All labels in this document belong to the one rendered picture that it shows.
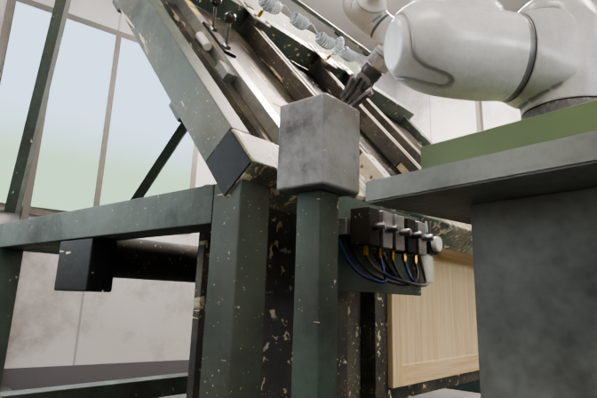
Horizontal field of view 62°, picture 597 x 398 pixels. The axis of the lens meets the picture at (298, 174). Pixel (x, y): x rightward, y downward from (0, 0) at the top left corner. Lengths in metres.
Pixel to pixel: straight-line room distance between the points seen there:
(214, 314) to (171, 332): 2.69
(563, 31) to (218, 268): 0.77
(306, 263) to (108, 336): 2.75
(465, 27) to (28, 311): 3.05
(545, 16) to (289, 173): 0.52
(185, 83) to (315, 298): 0.67
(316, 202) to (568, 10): 0.54
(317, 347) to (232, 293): 0.22
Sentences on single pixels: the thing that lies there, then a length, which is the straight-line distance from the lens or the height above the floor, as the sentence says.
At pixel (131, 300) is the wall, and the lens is 3.64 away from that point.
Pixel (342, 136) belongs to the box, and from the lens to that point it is 0.98.
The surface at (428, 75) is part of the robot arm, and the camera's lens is 0.86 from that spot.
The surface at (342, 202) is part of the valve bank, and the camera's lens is 1.29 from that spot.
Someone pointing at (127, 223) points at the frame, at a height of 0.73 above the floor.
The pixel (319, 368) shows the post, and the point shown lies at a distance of 0.94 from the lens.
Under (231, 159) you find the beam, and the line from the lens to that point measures 1.09.
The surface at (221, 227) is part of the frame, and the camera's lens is 1.08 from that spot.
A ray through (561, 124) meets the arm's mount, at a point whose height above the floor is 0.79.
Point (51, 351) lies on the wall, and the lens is 3.52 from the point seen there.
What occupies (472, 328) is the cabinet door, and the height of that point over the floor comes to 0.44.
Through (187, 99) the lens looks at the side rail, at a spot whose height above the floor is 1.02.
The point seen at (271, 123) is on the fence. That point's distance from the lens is 1.41.
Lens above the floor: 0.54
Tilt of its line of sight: 14 degrees up
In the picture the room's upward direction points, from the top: 2 degrees clockwise
